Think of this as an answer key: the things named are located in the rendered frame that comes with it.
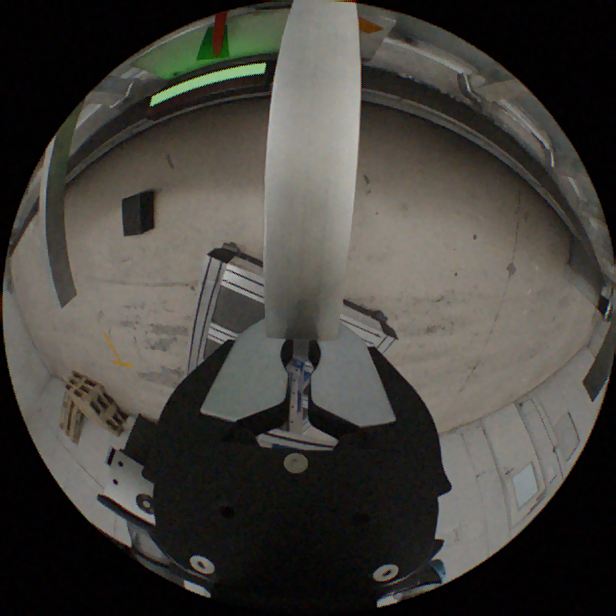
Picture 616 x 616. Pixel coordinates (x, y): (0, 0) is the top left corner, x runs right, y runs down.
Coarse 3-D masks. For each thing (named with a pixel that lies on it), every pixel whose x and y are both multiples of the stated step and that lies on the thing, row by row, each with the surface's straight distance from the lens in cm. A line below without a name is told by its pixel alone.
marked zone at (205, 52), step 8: (208, 32) 27; (224, 32) 27; (208, 40) 28; (224, 40) 28; (200, 48) 30; (208, 48) 30; (224, 48) 30; (200, 56) 31; (208, 56) 31; (224, 56) 31
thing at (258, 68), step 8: (256, 64) 30; (264, 64) 30; (216, 72) 32; (224, 72) 31; (232, 72) 30; (240, 72) 30; (248, 72) 29; (256, 72) 29; (192, 80) 33; (200, 80) 32; (208, 80) 31; (216, 80) 30; (176, 88) 34; (184, 88) 33; (160, 96) 35; (168, 96) 34; (152, 104) 35
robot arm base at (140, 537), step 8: (128, 528) 53; (136, 528) 50; (136, 536) 51; (144, 536) 49; (136, 544) 53; (144, 544) 50; (152, 544) 49; (136, 552) 54; (144, 552) 52; (152, 552) 51; (160, 552) 50; (152, 560) 52; (160, 560) 52; (168, 560) 52; (168, 568) 53
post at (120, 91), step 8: (104, 80) 38; (112, 80) 39; (120, 80) 40; (128, 80) 42; (96, 88) 37; (104, 88) 38; (112, 88) 39; (120, 88) 40; (128, 88) 41; (88, 96) 38; (96, 96) 38; (104, 96) 39; (112, 96) 40; (120, 96) 40; (104, 104) 42; (112, 104) 42
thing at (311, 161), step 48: (336, 0) 15; (288, 48) 10; (336, 48) 10; (288, 96) 8; (336, 96) 8; (288, 144) 8; (336, 144) 8; (288, 192) 7; (336, 192) 7; (288, 240) 8; (336, 240) 8; (288, 288) 8; (336, 288) 8; (288, 336) 9; (336, 336) 9
